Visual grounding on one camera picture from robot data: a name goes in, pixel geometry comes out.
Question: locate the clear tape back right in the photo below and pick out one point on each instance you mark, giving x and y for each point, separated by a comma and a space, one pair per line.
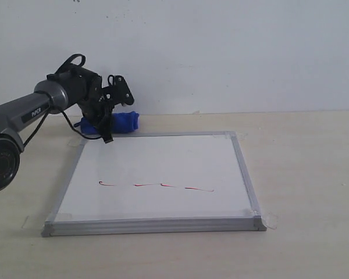
241, 136

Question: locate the white board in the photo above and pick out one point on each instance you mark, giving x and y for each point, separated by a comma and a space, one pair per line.
157, 183

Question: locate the clear tape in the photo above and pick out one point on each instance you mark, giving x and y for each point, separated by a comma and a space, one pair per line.
241, 136
74, 142
34, 222
270, 221

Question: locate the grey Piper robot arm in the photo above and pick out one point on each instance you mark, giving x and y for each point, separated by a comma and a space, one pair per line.
69, 85

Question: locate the clear tape front right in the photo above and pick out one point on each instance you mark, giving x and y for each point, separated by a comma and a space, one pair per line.
270, 221

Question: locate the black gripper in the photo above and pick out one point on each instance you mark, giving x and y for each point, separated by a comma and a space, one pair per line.
97, 108

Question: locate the blue cloth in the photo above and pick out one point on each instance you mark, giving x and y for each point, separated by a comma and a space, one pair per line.
122, 123

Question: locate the clear tape front left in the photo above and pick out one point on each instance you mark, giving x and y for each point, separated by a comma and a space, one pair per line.
34, 222

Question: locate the clear tape back left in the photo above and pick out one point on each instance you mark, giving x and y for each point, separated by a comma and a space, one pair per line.
74, 142

